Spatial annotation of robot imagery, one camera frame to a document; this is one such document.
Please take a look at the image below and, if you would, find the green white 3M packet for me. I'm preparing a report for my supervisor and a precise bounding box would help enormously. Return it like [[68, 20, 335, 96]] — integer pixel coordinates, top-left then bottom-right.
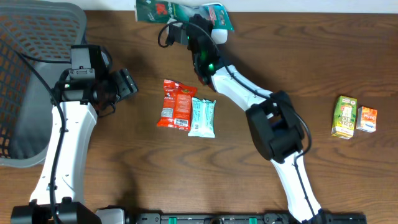
[[136, 0, 234, 30]]

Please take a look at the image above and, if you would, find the red snack packet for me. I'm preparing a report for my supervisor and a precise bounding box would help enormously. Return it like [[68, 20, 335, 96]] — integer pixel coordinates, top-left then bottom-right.
[[157, 79, 197, 131]]

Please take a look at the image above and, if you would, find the white teal wipes packet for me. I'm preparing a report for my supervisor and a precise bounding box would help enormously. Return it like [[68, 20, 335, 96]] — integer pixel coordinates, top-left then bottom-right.
[[188, 98, 216, 138]]

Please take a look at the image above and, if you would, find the green snack box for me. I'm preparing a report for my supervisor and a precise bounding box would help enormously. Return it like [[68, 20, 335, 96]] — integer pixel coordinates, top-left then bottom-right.
[[331, 96, 357, 139]]

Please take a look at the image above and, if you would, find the small orange candy box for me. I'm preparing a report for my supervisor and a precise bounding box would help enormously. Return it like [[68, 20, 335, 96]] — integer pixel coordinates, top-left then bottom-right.
[[356, 106, 377, 133]]

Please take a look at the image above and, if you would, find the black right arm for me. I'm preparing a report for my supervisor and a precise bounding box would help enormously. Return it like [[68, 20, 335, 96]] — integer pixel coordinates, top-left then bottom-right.
[[186, 14, 322, 223]]

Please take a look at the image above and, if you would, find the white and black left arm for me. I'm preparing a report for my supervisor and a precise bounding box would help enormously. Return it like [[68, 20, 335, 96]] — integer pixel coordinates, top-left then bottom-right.
[[11, 44, 138, 223]]

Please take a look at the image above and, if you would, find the grey plastic mesh basket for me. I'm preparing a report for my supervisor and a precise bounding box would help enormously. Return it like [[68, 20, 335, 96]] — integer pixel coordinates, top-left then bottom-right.
[[1, 1, 86, 168]]

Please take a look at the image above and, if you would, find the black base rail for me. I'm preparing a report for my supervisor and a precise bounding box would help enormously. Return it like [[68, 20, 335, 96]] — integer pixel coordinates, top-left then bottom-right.
[[131, 213, 368, 224]]

